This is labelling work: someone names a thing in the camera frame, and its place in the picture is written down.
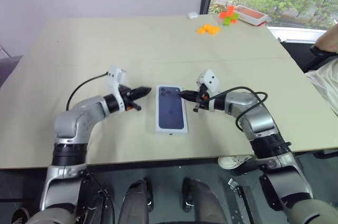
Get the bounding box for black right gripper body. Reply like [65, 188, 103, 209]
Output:
[192, 83, 212, 113]

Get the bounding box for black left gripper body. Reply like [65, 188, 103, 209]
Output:
[118, 85, 142, 111]

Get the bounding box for yellow toy brick block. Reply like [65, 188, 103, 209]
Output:
[195, 24, 221, 36]

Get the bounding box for white sneaker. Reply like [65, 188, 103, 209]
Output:
[217, 155, 253, 170]

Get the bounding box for green toy brick block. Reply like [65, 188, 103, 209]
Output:
[221, 12, 240, 27]

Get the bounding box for orange toy brick block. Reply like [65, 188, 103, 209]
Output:
[218, 5, 236, 19]

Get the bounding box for dark office chair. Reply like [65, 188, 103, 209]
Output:
[280, 40, 338, 73]

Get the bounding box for white window sill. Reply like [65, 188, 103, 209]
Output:
[266, 25, 327, 44]

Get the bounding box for bystander's white garment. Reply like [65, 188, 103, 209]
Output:
[305, 57, 338, 117]

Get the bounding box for bystander's black wristband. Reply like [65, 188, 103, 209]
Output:
[309, 44, 338, 58]

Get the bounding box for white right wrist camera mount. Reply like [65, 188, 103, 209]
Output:
[196, 69, 221, 111]

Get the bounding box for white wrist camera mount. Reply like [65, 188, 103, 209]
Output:
[106, 64, 128, 113]
[196, 69, 221, 111]

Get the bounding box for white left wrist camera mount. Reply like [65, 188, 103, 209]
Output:
[106, 64, 128, 113]

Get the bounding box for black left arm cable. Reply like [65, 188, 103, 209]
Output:
[65, 72, 109, 110]

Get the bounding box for black metal frame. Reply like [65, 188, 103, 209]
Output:
[227, 178, 255, 224]

